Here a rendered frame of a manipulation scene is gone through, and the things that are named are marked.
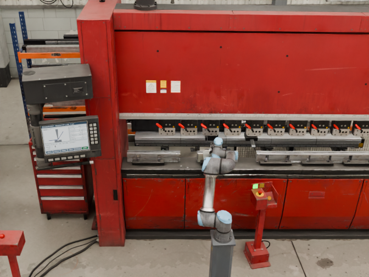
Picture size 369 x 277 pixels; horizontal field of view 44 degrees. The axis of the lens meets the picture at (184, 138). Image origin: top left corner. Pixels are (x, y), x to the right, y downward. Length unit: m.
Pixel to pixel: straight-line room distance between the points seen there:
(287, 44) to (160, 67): 1.07
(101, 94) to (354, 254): 2.94
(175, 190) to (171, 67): 1.21
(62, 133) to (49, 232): 1.64
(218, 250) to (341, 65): 1.86
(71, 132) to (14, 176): 2.40
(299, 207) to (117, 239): 1.83
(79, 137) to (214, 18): 1.43
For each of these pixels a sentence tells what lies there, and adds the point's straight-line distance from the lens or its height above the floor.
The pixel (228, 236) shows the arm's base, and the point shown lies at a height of 0.83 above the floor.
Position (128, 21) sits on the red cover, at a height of 2.23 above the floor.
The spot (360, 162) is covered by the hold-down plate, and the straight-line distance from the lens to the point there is 4.70.
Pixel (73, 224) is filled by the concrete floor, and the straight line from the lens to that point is 5.13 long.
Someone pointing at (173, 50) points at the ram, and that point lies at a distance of 3.89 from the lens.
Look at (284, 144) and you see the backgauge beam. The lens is 4.75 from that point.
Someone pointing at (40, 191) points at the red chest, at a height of 0.41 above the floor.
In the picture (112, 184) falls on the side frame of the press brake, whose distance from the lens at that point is 4.31.
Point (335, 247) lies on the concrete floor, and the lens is 5.05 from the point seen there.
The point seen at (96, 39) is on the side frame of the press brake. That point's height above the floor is 2.14.
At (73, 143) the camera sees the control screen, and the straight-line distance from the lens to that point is 3.76.
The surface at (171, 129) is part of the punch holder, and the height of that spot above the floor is 1.24.
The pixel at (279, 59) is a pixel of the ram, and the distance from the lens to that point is 4.01.
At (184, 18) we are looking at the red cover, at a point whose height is 2.26.
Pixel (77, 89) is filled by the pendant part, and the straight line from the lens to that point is 3.57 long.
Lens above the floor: 3.31
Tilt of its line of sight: 31 degrees down
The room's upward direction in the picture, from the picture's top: 1 degrees clockwise
